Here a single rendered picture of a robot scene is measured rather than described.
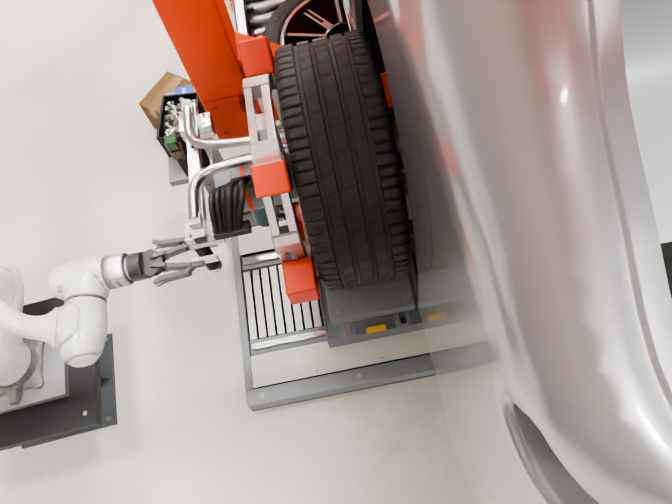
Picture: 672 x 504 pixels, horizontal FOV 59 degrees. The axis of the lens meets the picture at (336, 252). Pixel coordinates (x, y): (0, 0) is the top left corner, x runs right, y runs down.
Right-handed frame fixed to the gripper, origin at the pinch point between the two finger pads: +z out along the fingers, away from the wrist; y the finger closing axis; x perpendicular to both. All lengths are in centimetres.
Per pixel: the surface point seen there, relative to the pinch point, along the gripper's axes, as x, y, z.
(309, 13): -36, -120, 40
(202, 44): 14, -60, 8
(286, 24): -33, -114, 30
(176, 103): -28, -80, -15
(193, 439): -83, 29, -33
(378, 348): -75, 11, 40
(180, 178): -38, -54, -18
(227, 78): -1, -60, 11
